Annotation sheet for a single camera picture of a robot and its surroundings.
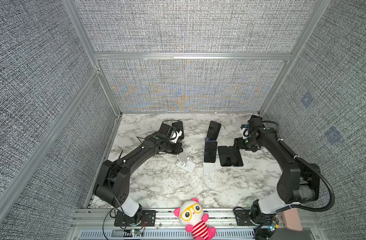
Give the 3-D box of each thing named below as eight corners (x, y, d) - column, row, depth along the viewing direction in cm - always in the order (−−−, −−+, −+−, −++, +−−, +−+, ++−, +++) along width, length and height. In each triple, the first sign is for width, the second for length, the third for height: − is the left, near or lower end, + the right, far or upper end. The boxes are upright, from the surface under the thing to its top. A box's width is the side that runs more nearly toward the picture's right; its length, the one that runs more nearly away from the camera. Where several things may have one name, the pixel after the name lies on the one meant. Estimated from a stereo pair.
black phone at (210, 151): (203, 165, 93) (206, 153, 81) (202, 154, 98) (205, 141, 86) (214, 165, 93) (218, 153, 81) (212, 154, 98) (216, 141, 86)
